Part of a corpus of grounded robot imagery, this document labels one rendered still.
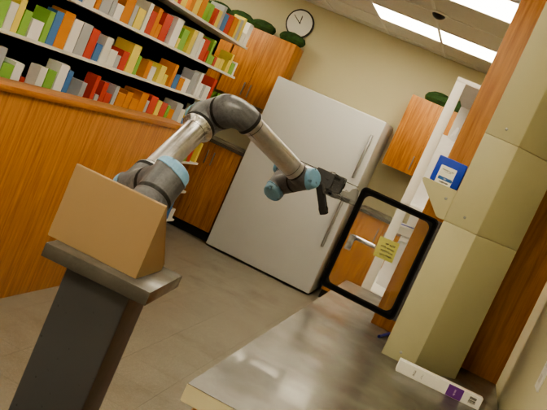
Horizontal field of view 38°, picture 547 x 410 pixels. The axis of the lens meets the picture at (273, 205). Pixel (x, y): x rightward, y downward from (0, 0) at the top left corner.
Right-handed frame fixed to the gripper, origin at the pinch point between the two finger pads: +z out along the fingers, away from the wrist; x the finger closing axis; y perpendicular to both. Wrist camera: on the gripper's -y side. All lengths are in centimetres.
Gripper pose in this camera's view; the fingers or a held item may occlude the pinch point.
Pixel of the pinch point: (358, 206)
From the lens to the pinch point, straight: 297.0
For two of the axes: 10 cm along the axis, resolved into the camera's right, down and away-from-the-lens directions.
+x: 2.5, -0.1, 9.7
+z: 8.8, 4.2, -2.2
